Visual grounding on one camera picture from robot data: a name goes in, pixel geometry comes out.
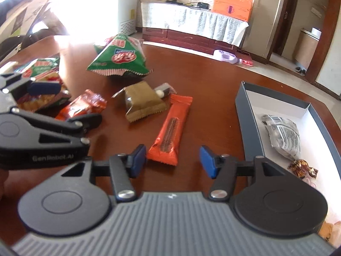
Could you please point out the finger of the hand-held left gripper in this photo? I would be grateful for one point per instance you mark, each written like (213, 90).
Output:
(88, 120)
(44, 88)

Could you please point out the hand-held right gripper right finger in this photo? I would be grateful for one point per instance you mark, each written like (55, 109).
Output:
(208, 162)

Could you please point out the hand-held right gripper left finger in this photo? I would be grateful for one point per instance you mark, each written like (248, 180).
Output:
(138, 161)

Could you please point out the small red snack packet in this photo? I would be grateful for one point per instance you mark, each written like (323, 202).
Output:
(82, 105)

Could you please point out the green red chips bag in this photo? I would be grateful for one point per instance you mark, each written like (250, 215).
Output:
(42, 68)

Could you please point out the orange snack bar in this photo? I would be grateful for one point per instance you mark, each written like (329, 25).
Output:
(170, 130)

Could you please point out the olive snack packet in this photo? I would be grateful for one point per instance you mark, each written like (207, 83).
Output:
(141, 101)

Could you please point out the green triangular snack bag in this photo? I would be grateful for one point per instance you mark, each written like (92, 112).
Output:
(120, 58)

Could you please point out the small grey white packet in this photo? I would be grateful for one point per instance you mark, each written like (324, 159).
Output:
(165, 89)

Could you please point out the silver printed snack packet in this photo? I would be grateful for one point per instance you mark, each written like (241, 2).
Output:
(283, 136)

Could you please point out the grey shallow cardboard box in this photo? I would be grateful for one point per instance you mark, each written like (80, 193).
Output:
(279, 104)

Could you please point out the brown gold candy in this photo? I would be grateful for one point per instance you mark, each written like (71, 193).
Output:
(303, 168)

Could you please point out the yellow peanut packet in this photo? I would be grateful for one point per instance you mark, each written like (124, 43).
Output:
(327, 233)

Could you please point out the dark chair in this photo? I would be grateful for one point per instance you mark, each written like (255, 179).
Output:
(40, 34)

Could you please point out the beige printed bag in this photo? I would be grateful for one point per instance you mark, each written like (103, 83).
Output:
(21, 10)

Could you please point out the pink packet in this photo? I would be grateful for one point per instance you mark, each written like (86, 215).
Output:
(247, 61)

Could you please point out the white floor-standing appliance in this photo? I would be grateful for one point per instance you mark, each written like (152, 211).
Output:
(128, 5)

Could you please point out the dark wooden television cabinet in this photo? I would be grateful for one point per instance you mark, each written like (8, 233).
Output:
(186, 41)

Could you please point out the pair of slippers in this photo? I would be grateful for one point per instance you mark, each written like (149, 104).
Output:
(301, 70)

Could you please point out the cabinet with white cloth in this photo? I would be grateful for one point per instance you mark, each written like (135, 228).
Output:
(191, 21)

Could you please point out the beige cabinet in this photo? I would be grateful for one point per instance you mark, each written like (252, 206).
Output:
(306, 50)

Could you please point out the black router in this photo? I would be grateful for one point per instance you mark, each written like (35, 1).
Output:
(203, 5)

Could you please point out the orange cardboard box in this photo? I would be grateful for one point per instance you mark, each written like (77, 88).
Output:
(233, 2)

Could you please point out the dark brown door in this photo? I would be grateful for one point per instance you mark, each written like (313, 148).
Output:
(282, 18)

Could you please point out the white container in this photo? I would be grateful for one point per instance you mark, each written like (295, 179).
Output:
(316, 32)

